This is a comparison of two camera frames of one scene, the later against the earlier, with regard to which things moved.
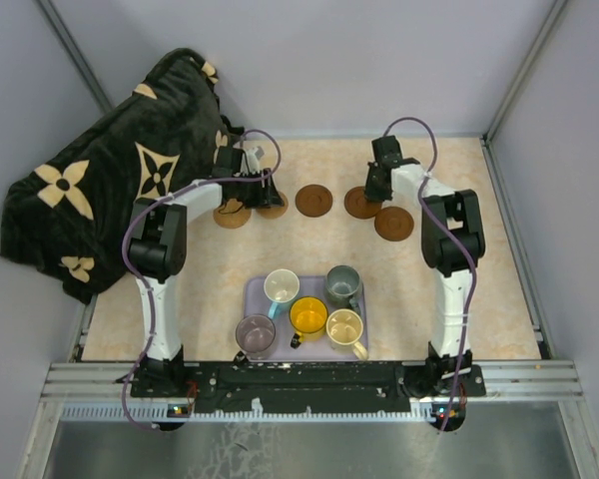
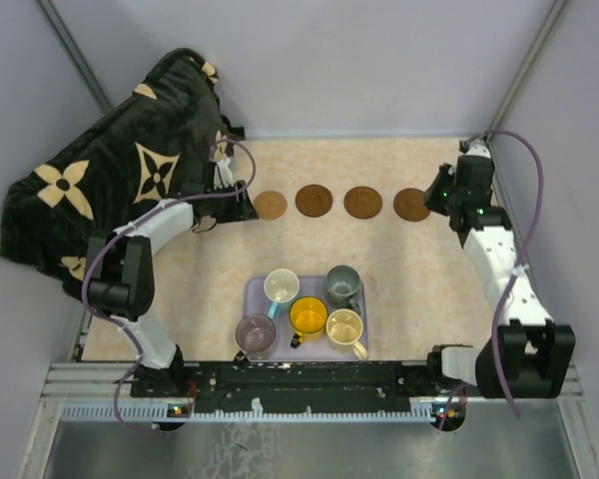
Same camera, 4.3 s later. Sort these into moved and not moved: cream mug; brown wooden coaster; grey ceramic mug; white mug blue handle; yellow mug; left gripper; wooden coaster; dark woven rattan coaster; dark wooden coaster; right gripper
Moved: wooden coaster; right gripper; dark woven rattan coaster; left gripper
Not moved: brown wooden coaster; yellow mug; white mug blue handle; cream mug; dark wooden coaster; grey ceramic mug
